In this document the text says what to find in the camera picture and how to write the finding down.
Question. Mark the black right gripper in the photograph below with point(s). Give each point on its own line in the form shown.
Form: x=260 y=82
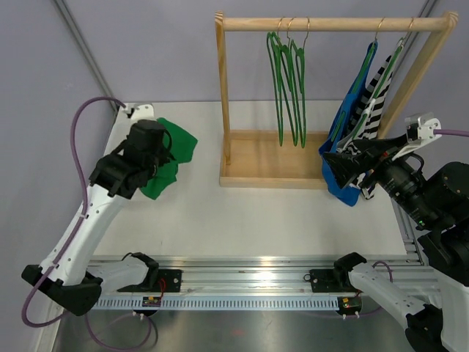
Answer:
x=345 y=165

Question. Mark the green velvet hanger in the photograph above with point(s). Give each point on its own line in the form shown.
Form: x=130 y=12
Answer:
x=298 y=80

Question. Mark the green tank top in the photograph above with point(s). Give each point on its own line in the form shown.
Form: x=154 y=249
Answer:
x=181 y=146

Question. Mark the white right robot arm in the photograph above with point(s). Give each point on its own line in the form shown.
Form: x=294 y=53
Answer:
x=439 y=207

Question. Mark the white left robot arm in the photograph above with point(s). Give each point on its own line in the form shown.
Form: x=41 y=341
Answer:
x=64 y=275

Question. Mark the blue tank top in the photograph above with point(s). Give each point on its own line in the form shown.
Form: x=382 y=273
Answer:
x=348 y=195

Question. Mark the green hanger under striped top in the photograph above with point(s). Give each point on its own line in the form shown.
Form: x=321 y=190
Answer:
x=384 y=77

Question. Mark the black white striped top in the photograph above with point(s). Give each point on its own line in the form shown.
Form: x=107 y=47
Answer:
x=370 y=110

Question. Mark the green hanger under blue top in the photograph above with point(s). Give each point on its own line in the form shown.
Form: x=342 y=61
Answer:
x=353 y=96

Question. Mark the green hanger on rack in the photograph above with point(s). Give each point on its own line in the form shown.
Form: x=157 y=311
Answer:
x=285 y=90
x=274 y=59

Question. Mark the wooden clothes rack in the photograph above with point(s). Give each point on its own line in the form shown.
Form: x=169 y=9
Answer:
x=249 y=158

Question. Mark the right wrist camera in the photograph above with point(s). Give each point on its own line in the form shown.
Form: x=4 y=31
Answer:
x=422 y=129

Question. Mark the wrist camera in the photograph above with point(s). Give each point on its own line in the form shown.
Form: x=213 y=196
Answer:
x=422 y=129
x=143 y=111

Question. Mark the aluminium mounting rail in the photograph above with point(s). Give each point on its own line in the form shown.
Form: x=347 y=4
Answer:
x=282 y=275

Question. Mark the white slotted cable duct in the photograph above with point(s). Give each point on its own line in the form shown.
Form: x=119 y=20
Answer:
x=229 y=303

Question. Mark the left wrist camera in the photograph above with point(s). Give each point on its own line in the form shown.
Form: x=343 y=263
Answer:
x=143 y=111

